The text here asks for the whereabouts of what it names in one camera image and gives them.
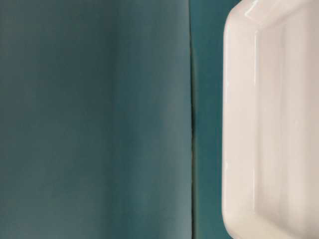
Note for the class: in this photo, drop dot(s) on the white plastic case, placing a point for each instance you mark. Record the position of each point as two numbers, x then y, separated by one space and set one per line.
270 156

